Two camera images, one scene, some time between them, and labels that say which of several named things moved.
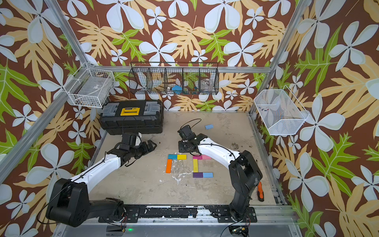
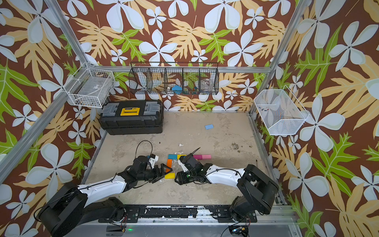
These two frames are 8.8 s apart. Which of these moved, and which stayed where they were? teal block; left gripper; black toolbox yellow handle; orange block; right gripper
Moved: left gripper; right gripper
Stayed: black toolbox yellow handle; orange block; teal block
